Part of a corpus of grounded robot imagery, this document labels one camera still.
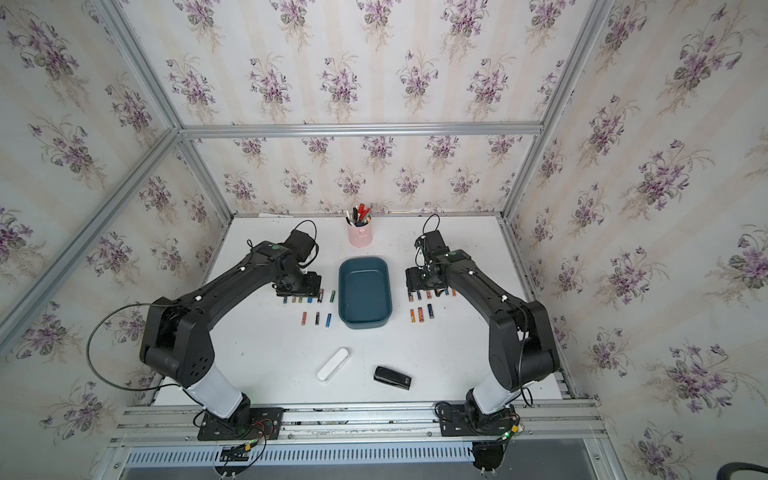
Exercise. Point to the teal plastic storage box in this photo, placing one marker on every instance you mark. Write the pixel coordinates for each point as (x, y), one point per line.
(364, 293)

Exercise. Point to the white rectangular case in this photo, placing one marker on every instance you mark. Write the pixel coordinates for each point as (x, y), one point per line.
(331, 367)

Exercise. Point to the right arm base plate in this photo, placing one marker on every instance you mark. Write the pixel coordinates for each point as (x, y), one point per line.
(467, 420)

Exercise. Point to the aluminium front rail frame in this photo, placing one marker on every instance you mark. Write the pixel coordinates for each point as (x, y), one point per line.
(553, 439)

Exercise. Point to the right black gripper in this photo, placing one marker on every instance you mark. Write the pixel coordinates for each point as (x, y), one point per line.
(412, 281)

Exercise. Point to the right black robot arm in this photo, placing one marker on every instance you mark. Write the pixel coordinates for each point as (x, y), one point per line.
(522, 347)

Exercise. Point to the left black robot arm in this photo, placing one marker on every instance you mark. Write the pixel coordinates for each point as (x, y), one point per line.
(176, 341)

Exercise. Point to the black stapler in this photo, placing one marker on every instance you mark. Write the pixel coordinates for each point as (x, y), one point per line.
(392, 378)

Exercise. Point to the pens in cup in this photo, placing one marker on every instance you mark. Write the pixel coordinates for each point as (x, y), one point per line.
(359, 216)

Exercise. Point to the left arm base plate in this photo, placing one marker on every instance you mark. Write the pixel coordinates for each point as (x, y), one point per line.
(242, 426)

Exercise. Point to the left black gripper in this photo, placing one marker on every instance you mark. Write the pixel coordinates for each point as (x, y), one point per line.
(312, 289)

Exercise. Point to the pink pen cup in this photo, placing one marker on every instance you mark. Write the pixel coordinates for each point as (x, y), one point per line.
(360, 234)

